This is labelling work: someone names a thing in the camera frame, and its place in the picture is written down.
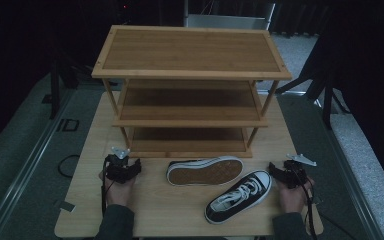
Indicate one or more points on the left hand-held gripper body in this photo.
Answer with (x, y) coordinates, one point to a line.
(116, 166)

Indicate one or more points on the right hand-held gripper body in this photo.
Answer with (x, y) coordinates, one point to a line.
(295, 171)

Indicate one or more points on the black white canvas sneaker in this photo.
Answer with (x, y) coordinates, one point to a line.
(204, 173)
(238, 196)

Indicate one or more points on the wooden three-tier shoe rack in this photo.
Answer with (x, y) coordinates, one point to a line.
(190, 50)

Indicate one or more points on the person's left hand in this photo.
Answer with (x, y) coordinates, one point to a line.
(118, 193)

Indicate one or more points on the person's right hand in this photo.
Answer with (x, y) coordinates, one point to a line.
(291, 200)

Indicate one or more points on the black rectangular floor marker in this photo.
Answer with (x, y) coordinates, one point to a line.
(68, 125)

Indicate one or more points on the black metal stand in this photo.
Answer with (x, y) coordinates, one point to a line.
(326, 100)
(54, 96)

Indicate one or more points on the white board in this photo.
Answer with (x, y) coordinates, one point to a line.
(226, 21)

